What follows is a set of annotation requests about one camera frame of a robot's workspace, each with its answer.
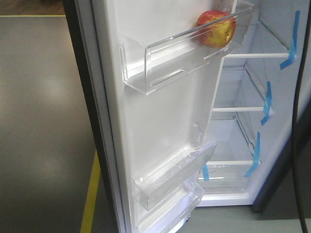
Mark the red yellow apple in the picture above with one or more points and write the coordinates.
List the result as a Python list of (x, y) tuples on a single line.
[(219, 34)]

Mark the side-by-side fridge body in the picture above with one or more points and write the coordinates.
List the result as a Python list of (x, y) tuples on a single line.
[(252, 114)]

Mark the clear upper door bin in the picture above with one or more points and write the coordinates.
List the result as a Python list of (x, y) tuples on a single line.
[(158, 38)]

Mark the clear door bin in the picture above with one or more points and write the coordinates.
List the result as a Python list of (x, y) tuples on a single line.
[(153, 188), (158, 38), (172, 209)]

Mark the clear middle door bin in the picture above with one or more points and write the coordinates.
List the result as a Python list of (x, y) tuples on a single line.
[(153, 188)]

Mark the clear lower door bin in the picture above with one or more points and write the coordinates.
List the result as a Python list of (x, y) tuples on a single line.
[(172, 209)]

